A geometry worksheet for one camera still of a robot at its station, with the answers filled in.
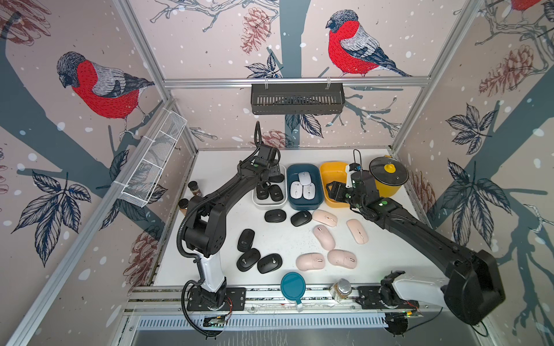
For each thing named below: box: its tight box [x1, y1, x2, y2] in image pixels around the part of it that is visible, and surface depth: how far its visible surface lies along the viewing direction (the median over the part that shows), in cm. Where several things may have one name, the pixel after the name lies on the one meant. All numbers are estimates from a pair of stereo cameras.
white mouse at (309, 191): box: [302, 182, 316, 201], surface depth 102 cm
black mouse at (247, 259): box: [236, 247, 261, 272], surface depth 83 cm
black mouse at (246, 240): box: [237, 228, 256, 253], surface depth 87 cm
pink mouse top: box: [312, 209, 338, 228], surface depth 94 cm
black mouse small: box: [268, 184, 284, 202], surface depth 102 cm
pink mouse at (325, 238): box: [312, 224, 336, 251], surface depth 88 cm
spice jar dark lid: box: [187, 180, 202, 197], surface depth 97 cm
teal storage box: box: [286, 163, 325, 212], surface depth 103 cm
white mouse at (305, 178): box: [298, 170, 312, 186], surface depth 106 cm
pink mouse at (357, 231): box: [346, 218, 370, 245], surface depth 90 cm
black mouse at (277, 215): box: [264, 209, 287, 223], surface depth 94 cm
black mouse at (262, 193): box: [256, 185, 270, 200], surface depth 103 cm
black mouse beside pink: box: [289, 210, 313, 228], surface depth 94 cm
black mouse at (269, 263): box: [256, 253, 283, 274], surface depth 81 cm
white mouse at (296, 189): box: [289, 180, 303, 199], surface depth 103 cm
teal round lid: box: [279, 271, 307, 305], surface depth 71 cm
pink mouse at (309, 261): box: [295, 252, 326, 272], surface depth 82 cm
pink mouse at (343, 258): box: [327, 249, 358, 269], surface depth 82 cm
